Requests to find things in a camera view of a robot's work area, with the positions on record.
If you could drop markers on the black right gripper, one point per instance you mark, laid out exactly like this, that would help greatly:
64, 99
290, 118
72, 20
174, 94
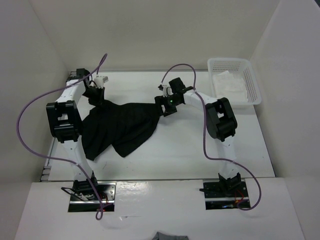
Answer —
161, 100

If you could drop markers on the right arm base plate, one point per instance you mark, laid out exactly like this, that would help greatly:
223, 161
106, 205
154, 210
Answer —
216, 199

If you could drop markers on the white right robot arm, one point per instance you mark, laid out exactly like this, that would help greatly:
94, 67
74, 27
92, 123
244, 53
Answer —
219, 122

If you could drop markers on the black pleated skirt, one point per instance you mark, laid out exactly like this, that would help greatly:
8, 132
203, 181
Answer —
125, 127

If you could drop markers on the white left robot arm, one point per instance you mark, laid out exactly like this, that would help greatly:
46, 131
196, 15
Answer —
66, 126

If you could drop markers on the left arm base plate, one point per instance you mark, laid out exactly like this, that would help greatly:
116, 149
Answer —
88, 202

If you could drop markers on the grey folded cloth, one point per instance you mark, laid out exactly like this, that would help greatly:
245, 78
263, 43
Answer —
162, 236

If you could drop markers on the white perforated plastic basket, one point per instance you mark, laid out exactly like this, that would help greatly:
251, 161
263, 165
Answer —
238, 66

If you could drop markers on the white cloth in basket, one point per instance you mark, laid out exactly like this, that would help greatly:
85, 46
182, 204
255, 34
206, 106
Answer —
231, 86

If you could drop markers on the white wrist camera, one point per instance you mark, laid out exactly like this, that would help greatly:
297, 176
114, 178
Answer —
166, 90
99, 81

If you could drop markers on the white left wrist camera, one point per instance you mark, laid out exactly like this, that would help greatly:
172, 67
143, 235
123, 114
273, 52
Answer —
99, 81

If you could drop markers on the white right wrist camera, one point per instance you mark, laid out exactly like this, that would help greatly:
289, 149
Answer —
166, 90

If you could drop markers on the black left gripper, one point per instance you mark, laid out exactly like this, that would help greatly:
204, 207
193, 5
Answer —
101, 98

